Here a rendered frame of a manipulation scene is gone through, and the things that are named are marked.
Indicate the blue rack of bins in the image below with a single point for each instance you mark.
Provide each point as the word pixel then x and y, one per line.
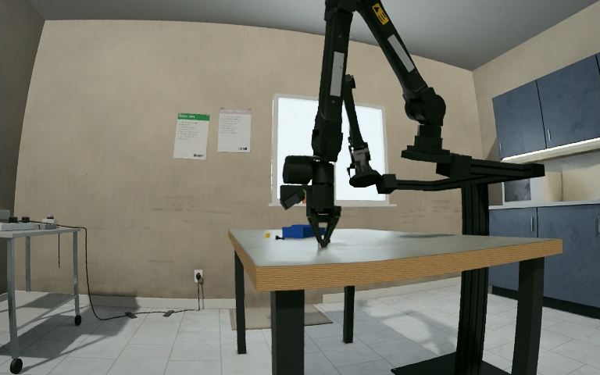
pixel 299 231

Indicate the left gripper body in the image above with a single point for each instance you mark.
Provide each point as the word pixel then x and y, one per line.
pixel 324 210

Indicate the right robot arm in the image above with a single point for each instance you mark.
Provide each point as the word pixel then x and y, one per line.
pixel 361 158

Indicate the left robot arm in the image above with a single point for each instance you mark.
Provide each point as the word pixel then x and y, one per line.
pixel 327 142

